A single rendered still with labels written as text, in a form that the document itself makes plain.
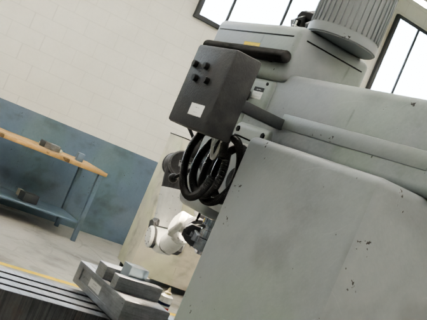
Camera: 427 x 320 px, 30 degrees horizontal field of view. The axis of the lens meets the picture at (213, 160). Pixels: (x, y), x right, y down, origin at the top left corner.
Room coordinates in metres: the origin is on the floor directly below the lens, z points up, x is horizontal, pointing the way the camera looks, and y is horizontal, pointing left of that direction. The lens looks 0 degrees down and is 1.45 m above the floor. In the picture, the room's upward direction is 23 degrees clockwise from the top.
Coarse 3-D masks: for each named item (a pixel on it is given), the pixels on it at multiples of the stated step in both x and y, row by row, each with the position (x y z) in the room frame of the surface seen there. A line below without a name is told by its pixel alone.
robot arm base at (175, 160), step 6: (180, 150) 2.84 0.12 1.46; (174, 156) 2.83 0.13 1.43; (180, 156) 2.84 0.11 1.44; (162, 162) 2.96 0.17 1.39; (168, 162) 2.83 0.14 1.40; (174, 162) 2.83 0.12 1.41; (180, 162) 2.84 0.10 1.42; (192, 162) 2.85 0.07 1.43; (162, 168) 2.96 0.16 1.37; (174, 168) 2.83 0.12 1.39
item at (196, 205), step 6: (240, 114) 2.28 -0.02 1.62; (240, 120) 2.27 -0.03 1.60; (204, 138) 2.39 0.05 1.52; (198, 150) 2.40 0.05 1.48; (198, 168) 2.36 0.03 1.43; (198, 174) 2.35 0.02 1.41; (180, 192) 2.39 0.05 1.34; (180, 198) 2.39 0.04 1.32; (186, 204) 2.37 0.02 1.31; (192, 204) 2.32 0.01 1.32; (198, 204) 2.29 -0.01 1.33; (204, 204) 2.27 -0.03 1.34; (198, 210) 2.29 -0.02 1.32; (204, 210) 2.27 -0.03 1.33; (210, 210) 2.26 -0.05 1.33; (210, 216) 2.28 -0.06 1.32; (216, 216) 2.28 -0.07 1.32
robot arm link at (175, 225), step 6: (180, 216) 2.58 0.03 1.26; (186, 216) 2.58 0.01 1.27; (174, 222) 2.61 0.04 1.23; (180, 222) 2.57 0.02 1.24; (168, 228) 2.64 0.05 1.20; (174, 228) 2.59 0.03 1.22; (180, 228) 2.58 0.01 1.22; (168, 234) 2.64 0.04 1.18; (174, 234) 2.64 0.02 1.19; (180, 234) 2.67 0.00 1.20; (174, 240) 2.66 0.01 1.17; (180, 240) 2.67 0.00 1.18
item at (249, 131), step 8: (240, 128) 2.21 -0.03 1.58; (248, 128) 2.17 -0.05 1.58; (256, 128) 2.15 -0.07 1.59; (248, 136) 2.16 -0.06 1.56; (256, 136) 2.13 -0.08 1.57; (264, 136) 2.10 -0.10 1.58; (272, 136) 2.08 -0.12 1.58; (232, 144) 2.21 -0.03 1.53; (232, 160) 2.18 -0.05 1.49; (232, 168) 2.17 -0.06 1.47; (224, 184) 2.17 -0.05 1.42; (216, 208) 2.17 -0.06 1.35
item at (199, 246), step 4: (200, 232) 2.37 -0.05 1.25; (204, 232) 2.36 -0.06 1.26; (200, 236) 2.37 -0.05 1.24; (204, 236) 2.36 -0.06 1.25; (208, 236) 2.36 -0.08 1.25; (200, 240) 2.37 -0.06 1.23; (204, 240) 2.36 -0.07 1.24; (196, 244) 2.37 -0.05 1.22; (200, 244) 2.36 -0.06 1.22; (204, 244) 2.36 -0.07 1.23; (196, 248) 2.37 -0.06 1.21; (200, 248) 2.36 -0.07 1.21
